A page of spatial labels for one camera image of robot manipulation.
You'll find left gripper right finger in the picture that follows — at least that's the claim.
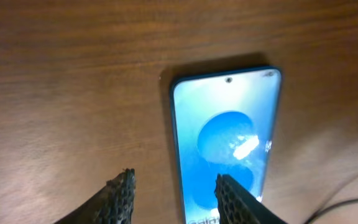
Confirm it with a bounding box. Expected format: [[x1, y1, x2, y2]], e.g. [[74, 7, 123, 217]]
[[214, 174, 287, 224]]

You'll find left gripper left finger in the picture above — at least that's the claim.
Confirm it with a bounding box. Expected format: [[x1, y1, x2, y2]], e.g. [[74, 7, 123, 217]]
[[55, 168, 135, 224]]

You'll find blue Galaxy smartphone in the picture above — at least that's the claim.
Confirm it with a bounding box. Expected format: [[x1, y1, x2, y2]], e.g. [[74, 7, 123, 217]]
[[169, 66, 282, 223]]

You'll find black USB charging cable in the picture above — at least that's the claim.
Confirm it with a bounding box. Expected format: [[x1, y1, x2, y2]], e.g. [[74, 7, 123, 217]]
[[303, 194, 358, 224]]

